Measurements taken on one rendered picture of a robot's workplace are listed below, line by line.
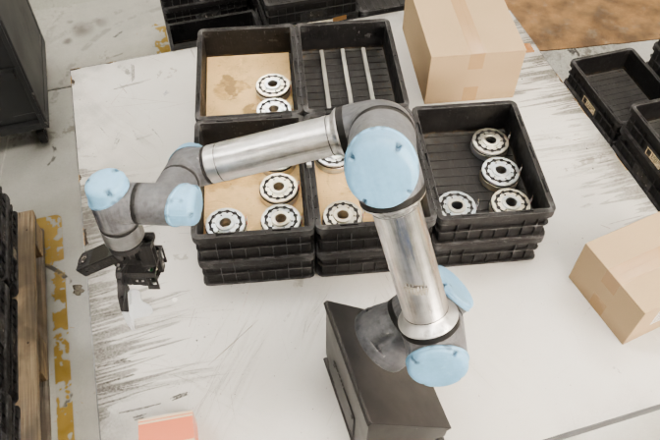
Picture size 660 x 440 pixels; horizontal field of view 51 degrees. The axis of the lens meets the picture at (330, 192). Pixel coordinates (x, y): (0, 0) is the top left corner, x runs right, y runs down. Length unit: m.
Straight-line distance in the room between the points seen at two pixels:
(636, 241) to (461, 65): 0.76
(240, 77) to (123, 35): 1.69
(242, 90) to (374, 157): 1.13
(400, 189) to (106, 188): 0.50
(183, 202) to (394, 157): 0.38
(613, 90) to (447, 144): 1.33
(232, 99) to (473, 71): 0.76
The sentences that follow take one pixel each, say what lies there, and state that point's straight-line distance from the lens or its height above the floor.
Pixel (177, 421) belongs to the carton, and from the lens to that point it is 1.65.
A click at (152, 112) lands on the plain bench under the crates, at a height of 0.70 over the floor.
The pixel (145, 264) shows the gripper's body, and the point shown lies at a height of 1.16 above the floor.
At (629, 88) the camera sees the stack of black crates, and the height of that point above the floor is 0.27.
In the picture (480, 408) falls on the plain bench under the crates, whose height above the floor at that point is 0.70.
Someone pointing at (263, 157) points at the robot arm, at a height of 1.34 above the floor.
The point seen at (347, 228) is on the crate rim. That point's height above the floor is 0.93.
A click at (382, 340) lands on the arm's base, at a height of 0.96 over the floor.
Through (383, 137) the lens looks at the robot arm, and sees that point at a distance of 1.08.
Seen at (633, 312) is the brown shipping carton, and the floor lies 0.83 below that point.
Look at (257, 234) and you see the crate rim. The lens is 1.67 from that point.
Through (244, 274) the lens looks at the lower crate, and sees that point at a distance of 1.84.
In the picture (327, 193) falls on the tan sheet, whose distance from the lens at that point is 1.86.
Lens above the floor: 2.29
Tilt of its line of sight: 51 degrees down
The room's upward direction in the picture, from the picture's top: straight up
